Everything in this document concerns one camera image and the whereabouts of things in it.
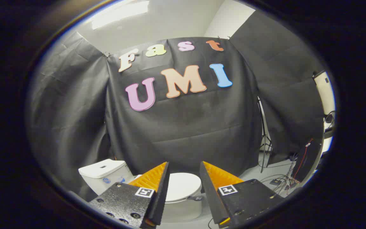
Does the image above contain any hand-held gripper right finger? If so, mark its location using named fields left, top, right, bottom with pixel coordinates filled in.
left=200, top=161, right=285, bottom=229

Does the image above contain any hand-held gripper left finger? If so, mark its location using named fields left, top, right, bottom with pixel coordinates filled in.
left=89, top=162, right=171, bottom=229

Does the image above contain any black backdrop cloth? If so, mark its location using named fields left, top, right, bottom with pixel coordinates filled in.
left=229, top=11, right=326, bottom=164
left=105, top=37, right=263, bottom=177
left=27, top=32, right=115, bottom=201

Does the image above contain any black tripod stand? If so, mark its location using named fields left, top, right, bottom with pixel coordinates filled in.
left=257, top=97, right=273, bottom=174

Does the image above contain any white board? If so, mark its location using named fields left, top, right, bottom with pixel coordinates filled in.
left=313, top=71, right=336, bottom=115

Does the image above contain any tangle of floor cables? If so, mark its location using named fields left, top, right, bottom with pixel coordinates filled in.
left=261, top=173, right=300, bottom=193

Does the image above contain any red cable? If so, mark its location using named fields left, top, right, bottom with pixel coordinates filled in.
left=294, top=138, right=313, bottom=174

